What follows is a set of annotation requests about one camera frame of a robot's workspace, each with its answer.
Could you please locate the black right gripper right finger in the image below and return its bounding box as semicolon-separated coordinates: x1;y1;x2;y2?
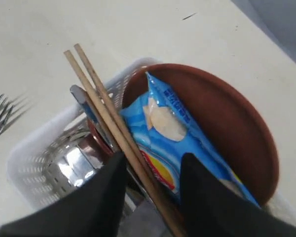
180;153;296;237

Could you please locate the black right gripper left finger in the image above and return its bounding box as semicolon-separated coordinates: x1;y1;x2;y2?
0;152;126;237

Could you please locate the brown round plate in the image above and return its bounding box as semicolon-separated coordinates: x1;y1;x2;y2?
122;63;279;205

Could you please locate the blue chips bag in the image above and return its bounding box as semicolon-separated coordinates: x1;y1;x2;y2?
120;72;258;205

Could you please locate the wooden chopstick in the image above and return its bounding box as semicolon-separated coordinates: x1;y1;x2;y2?
74;43;187;237
64;50;169;227

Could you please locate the silver table knife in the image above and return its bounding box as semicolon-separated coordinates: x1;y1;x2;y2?
70;85;112;154

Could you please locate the shiny steel cup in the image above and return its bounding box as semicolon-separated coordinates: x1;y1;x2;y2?
39;130;153;237

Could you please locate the white perforated plastic basket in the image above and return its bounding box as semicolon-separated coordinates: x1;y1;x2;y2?
6;57;296;237

